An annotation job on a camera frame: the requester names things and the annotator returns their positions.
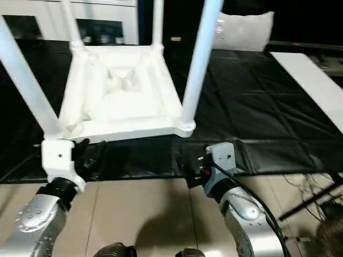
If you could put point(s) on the white plastic table top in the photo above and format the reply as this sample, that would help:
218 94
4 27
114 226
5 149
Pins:
128 107

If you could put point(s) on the white plastic table leg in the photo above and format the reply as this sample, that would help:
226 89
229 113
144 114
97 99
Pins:
24 75
157 24
201 59
71 24

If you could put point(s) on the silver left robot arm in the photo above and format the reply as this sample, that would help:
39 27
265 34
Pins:
40 211

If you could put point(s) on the dark right robot foot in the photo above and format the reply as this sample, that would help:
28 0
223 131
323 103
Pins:
193 253

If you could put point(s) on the dark robot foot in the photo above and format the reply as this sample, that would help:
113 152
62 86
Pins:
193 253
115 251

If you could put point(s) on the black work mat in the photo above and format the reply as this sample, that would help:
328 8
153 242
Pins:
254 107

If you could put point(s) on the dark left robot foot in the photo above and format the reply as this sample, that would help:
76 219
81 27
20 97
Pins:
115 251

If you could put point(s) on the black metal stand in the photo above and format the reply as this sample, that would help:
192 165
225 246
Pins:
308 201

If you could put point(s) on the white glass-door cabinet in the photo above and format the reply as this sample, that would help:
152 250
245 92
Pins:
130 26

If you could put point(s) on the white flat board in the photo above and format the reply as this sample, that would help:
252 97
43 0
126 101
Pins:
308 75

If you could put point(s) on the brown furry object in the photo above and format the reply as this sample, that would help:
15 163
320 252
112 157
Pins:
332 241

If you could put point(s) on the black furniture with yellow label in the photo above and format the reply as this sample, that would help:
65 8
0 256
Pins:
174 21

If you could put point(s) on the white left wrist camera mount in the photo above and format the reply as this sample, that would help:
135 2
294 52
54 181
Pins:
57 160

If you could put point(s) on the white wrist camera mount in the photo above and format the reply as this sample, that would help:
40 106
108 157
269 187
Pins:
225 156
57 160

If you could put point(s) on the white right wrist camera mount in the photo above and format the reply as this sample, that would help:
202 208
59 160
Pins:
225 156

